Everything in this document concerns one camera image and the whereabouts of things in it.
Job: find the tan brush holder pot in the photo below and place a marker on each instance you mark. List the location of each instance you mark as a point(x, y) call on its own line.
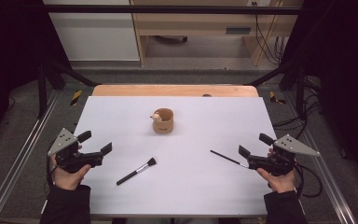
point(163, 126)

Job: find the thin black makeup brush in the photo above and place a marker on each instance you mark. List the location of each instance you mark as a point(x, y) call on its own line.
point(227, 158)

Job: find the light wooden table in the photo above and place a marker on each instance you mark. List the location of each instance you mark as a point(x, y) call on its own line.
point(167, 90)

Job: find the black wide-head makeup brush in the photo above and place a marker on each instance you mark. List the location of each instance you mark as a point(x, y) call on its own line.
point(135, 171)

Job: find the aluminium floor rail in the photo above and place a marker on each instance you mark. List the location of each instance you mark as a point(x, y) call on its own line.
point(21, 155)
point(326, 174)

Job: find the black metal stand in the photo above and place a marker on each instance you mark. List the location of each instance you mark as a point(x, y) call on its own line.
point(42, 93)
point(300, 93)

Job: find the white cabinet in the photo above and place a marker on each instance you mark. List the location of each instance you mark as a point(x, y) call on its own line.
point(96, 37)

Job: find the dark curtain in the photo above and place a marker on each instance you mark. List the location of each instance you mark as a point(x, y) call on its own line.
point(6, 62)
point(348, 77)

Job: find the yellow black tape marker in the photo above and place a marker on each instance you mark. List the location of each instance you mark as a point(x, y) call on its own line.
point(275, 98)
point(76, 97)

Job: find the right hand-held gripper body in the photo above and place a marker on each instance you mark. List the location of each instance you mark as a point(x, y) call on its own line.
point(273, 163)

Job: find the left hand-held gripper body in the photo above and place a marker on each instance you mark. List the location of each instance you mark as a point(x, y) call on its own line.
point(74, 160)

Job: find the black horizontal frame bar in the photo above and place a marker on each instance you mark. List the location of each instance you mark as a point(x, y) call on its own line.
point(167, 9)

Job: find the person's left hand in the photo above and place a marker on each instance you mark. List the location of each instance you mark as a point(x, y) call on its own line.
point(66, 180)

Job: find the white table sheet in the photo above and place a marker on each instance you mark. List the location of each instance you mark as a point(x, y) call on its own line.
point(183, 186)

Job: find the light wooden desk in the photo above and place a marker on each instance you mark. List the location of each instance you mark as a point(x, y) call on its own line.
point(199, 23)

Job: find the person's right hand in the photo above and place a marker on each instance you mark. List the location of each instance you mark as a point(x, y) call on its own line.
point(281, 183)

